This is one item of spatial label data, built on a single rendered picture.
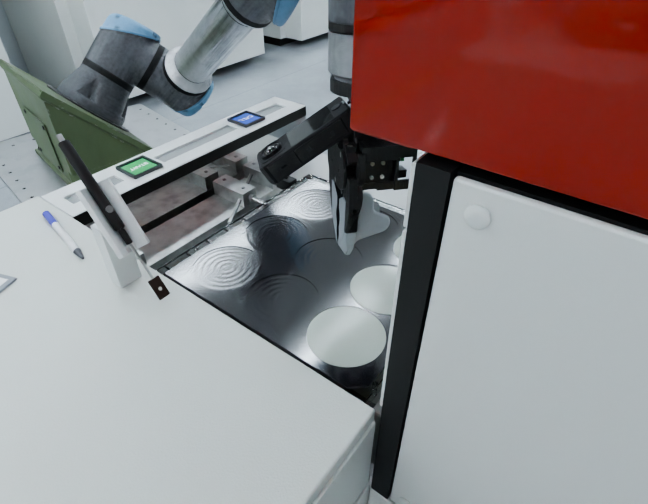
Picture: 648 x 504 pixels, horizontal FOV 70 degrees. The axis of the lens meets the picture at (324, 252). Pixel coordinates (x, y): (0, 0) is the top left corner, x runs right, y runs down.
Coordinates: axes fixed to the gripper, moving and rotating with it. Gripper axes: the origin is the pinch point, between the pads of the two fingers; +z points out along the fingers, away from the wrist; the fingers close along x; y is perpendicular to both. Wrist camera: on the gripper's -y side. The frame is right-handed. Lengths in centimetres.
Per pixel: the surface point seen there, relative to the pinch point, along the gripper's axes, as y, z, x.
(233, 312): -14.2, 9.4, 1.4
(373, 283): 5.6, 8.9, 2.5
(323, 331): -3.4, 9.7, -4.5
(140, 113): -34, 10, 97
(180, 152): -20.3, 0.7, 38.5
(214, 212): -15.6, 9.0, 29.4
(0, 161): -65, 12, 74
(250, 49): 26, 49, 414
